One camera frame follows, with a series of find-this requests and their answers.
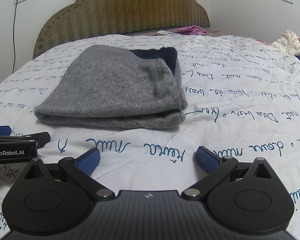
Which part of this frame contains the purple garment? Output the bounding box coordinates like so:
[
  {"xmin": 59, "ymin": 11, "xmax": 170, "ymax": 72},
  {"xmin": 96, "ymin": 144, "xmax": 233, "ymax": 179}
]
[{"xmin": 171, "ymin": 25, "xmax": 206, "ymax": 35}]

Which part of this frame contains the grey navy knit sweater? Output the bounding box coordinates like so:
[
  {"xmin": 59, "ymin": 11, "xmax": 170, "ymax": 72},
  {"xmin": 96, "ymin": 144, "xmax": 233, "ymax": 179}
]
[{"xmin": 34, "ymin": 45, "xmax": 187, "ymax": 129}]

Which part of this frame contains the white script-print quilt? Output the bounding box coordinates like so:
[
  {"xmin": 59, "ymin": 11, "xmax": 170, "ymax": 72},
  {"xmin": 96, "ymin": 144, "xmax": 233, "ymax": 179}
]
[{"xmin": 0, "ymin": 35, "xmax": 300, "ymax": 239}]

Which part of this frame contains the olive tufted headboard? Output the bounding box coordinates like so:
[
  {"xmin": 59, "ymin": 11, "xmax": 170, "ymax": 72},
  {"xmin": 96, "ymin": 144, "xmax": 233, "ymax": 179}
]
[{"xmin": 33, "ymin": 0, "xmax": 210, "ymax": 58}]

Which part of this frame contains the black power cable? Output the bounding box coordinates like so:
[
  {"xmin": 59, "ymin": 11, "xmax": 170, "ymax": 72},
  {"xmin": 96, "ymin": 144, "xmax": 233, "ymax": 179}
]
[{"xmin": 12, "ymin": 0, "xmax": 22, "ymax": 74}]

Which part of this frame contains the cream white garment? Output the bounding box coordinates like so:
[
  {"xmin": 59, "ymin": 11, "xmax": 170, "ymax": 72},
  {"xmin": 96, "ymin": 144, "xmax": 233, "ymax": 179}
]
[{"xmin": 270, "ymin": 30, "xmax": 300, "ymax": 56}]

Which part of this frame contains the white power strip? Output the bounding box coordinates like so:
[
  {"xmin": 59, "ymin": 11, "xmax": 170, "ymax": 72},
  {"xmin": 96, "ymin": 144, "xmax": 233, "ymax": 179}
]
[{"xmin": 157, "ymin": 30, "xmax": 180, "ymax": 37}]

